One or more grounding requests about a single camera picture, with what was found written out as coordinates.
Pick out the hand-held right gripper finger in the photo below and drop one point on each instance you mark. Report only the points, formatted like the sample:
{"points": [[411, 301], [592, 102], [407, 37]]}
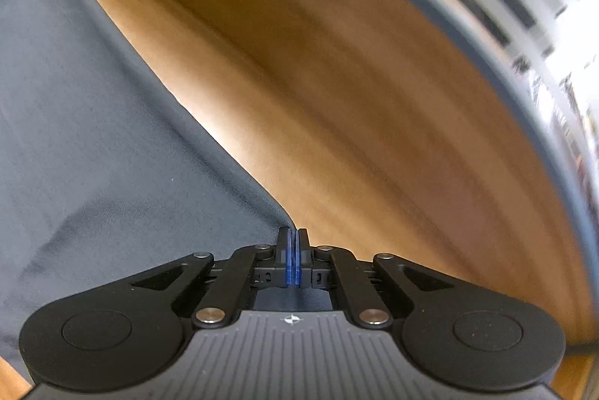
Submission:
{"points": [[287, 263], [296, 263]]}

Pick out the grey pants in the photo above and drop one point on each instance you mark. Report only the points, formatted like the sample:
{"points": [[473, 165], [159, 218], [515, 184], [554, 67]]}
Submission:
{"points": [[93, 124]]}

